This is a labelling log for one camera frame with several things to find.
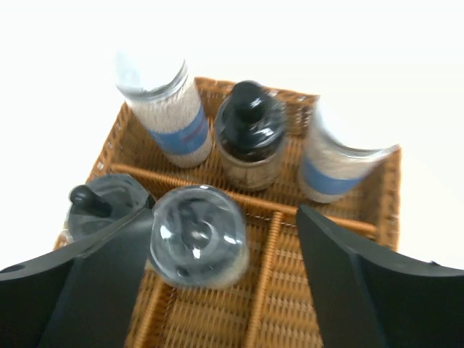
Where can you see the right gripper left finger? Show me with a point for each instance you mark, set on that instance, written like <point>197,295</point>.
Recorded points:
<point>81,295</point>

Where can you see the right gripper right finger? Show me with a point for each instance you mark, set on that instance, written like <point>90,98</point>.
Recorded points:
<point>366,295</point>

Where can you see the black knob lid jar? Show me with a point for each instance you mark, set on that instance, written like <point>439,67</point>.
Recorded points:
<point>103,201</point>

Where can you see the clear dome lid shaker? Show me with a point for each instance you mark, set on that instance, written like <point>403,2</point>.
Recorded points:
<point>199,238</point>

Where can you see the blue label jar silver lid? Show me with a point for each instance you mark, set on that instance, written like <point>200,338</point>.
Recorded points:
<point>162,94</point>

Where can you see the black cap dark bottle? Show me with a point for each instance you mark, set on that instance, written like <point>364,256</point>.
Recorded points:
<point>250,132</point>

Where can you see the woven wicker divided tray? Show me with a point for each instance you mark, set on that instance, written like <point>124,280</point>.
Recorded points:
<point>271,305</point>

